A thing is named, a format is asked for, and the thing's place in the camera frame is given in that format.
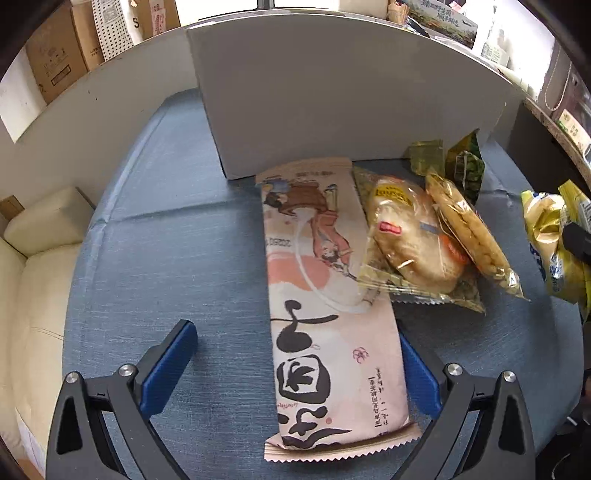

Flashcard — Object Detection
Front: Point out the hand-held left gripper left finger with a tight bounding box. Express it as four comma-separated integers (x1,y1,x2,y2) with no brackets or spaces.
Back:
46,318,198,480

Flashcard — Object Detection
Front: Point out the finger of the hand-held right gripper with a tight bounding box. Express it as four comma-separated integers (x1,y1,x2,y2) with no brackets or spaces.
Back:
561,222,591,267

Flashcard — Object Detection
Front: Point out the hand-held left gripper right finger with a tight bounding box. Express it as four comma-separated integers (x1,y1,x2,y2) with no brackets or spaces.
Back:
398,330,539,480

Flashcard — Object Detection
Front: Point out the yellow snack packet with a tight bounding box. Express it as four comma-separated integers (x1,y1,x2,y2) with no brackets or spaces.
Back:
521,180,591,306

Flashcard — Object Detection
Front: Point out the pink calligraphy snack packet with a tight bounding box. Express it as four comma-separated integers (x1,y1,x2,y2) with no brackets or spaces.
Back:
255,158,423,462

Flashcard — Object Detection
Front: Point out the white cardboard box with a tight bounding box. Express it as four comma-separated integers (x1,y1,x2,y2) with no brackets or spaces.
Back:
185,11,509,181

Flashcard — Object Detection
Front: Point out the clear yellow crisp cake packet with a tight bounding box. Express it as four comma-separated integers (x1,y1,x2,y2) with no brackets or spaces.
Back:
425,171,531,302

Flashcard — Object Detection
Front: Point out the blue tablecloth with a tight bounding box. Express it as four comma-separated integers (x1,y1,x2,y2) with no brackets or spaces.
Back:
62,88,585,480

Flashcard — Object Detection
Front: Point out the granite counter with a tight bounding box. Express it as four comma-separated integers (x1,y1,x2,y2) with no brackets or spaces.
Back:
522,96,591,185

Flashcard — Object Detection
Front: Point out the green pea snack packet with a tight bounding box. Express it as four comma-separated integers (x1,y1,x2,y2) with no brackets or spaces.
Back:
445,130,485,204

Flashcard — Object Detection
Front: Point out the clear round pastry packet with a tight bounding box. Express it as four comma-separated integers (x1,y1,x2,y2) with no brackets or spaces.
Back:
352,165,486,315

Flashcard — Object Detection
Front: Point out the cream sofa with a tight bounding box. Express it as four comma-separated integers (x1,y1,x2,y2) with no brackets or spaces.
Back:
0,186,98,476

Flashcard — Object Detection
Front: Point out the small olive snack packet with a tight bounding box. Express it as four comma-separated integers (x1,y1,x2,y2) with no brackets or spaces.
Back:
406,139,446,176

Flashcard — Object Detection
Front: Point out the white plastic bottle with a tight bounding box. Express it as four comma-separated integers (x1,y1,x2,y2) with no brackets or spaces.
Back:
480,28,511,66

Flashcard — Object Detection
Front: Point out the brown cardboard piece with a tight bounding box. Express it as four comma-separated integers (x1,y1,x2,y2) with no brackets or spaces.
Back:
0,195,27,225

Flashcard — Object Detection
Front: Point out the printed landscape gift box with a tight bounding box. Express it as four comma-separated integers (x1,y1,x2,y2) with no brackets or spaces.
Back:
401,0,478,49

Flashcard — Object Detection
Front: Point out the large brown cardboard box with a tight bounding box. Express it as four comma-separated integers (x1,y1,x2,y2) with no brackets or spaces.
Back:
24,0,106,104

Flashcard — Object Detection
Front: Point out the polka-dot paper bag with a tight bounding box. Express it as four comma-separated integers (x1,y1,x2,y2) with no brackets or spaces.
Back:
90,0,134,62

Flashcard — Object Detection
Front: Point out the small open cardboard box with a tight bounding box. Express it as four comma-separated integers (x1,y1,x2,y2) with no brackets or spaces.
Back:
122,0,181,45

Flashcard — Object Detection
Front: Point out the white bead cord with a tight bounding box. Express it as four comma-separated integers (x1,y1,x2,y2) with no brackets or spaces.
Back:
538,45,574,112

